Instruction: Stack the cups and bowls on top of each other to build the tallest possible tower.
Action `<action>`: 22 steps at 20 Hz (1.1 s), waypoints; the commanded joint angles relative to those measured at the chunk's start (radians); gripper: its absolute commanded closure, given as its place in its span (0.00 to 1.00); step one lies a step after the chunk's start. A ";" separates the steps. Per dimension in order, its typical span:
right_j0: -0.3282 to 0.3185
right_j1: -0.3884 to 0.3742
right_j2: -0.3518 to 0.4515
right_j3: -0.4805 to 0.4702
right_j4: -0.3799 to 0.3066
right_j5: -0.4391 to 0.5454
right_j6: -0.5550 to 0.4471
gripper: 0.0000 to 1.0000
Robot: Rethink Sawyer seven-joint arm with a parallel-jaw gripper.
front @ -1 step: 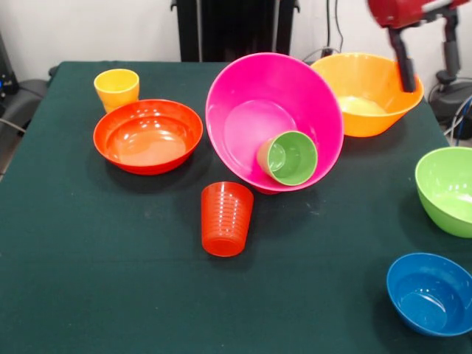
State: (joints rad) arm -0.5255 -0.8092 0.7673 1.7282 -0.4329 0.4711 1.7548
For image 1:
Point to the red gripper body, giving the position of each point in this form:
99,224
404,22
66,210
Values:
402,11

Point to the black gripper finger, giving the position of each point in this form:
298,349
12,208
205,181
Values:
403,62
451,48

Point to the large orange bowl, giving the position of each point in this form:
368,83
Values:
368,81

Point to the light green bowl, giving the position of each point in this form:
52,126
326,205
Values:
446,191

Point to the green cup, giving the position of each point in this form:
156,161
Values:
293,158

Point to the large pink bowl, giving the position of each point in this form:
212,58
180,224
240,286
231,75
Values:
258,92

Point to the small dark blue bowl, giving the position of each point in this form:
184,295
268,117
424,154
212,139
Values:
427,295

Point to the orange-red ribbed cup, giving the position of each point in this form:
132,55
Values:
226,221

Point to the red shallow bowl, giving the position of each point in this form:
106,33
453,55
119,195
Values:
147,142

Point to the yellow cup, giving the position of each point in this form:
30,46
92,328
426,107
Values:
116,92

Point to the dark green tablecloth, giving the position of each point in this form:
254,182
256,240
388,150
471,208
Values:
147,295

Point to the black equipment box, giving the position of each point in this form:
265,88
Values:
5,73

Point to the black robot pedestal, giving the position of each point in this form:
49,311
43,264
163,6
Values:
236,29

